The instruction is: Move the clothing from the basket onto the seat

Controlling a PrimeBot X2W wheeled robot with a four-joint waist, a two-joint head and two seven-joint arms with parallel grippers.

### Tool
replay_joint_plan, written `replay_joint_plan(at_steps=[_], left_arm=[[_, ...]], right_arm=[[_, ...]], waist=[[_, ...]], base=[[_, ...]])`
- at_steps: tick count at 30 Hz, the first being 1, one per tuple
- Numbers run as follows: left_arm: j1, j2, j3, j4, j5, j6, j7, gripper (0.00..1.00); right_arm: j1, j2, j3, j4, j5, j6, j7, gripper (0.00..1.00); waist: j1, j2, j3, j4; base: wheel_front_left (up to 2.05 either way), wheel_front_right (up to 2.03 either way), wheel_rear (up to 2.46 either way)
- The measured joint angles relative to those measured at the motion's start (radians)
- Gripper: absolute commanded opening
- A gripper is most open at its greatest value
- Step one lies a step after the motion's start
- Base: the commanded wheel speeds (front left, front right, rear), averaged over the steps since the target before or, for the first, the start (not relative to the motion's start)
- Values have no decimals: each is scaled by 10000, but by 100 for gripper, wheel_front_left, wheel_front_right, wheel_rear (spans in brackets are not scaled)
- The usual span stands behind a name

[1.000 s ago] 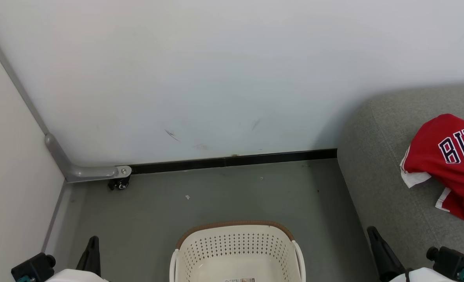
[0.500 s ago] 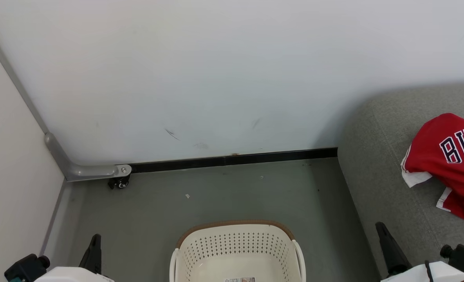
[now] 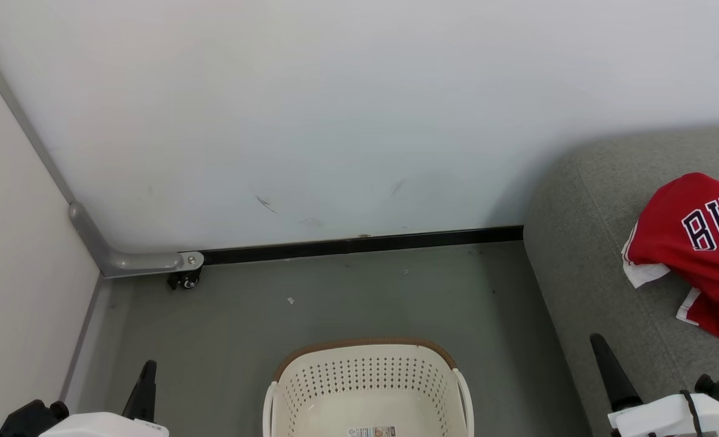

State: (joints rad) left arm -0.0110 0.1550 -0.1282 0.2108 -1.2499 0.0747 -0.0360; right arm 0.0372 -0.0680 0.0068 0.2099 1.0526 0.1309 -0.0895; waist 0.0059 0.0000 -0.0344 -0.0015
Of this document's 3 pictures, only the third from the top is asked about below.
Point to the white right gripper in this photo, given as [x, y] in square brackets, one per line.
[662, 419]

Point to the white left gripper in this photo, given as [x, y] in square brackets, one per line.
[101, 426]

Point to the red jersey navy lettering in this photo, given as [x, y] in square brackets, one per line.
[668, 230]

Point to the grey fabric sofa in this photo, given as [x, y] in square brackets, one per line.
[590, 243]

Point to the black caster wheel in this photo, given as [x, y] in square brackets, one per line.
[186, 280]

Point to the grey metal partition foot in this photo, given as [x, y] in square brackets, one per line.
[141, 262]

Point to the cream laundry basket brown rim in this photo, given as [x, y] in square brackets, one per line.
[359, 376]

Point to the printed basket label sticker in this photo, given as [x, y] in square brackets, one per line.
[371, 432]

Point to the black baseboard strip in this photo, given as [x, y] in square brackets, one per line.
[359, 246]

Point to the grey partition edge strip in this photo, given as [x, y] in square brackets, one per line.
[19, 123]

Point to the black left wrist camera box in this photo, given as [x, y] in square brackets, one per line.
[28, 419]

